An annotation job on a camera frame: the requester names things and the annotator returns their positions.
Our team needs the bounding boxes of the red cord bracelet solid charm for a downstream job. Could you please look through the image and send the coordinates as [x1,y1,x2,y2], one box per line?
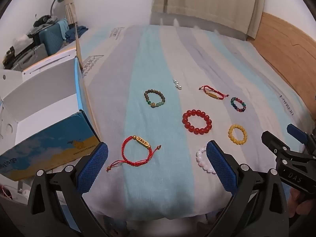
[199,85,229,102]

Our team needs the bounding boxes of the blue suitcase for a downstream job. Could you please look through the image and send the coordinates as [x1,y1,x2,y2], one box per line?
[37,21,68,57]

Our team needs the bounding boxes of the striped blue grey bedsheet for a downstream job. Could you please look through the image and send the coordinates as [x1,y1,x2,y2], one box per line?
[52,17,311,221]

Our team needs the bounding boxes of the red bead bracelet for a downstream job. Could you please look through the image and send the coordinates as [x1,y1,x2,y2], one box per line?
[182,109,213,135]

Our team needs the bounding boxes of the grey suitcase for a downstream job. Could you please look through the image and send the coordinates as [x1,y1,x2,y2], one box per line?
[5,43,47,71]

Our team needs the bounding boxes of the person's right hand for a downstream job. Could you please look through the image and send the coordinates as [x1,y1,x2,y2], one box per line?
[289,188,316,225]

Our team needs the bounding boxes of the yellow bead bracelet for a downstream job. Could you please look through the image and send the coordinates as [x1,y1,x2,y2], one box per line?
[228,125,248,146]

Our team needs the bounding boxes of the black bag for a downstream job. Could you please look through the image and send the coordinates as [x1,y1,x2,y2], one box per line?
[33,15,58,27]

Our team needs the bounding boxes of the multicolour bead bracelet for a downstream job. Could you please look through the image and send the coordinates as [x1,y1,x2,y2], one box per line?
[230,97,247,113]

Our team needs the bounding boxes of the brown wooden bead bracelet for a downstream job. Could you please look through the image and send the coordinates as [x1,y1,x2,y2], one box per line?
[144,89,166,108]

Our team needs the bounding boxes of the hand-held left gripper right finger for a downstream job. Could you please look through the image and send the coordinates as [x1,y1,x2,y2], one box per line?
[205,140,290,237]

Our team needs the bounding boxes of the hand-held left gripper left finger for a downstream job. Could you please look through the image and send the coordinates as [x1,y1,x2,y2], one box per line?
[27,142,109,237]

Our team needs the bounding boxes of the pink white bead bracelet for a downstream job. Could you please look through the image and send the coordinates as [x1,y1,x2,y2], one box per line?
[196,147,219,174]

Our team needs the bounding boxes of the blue clothes pile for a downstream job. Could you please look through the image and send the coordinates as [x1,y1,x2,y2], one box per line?
[65,26,88,41]

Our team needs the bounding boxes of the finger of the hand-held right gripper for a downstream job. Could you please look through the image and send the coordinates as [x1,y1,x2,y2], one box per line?
[261,131,316,162]
[287,124,316,153]

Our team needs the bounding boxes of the blue yellow cardboard box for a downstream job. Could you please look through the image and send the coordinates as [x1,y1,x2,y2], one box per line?
[0,23,102,182]

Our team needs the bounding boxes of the red cord bracelet openwork charm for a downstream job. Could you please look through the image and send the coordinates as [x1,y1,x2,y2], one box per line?
[107,135,162,172]

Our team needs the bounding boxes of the tied beige curtain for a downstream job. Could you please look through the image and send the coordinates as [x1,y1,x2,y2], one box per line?
[63,0,78,27]

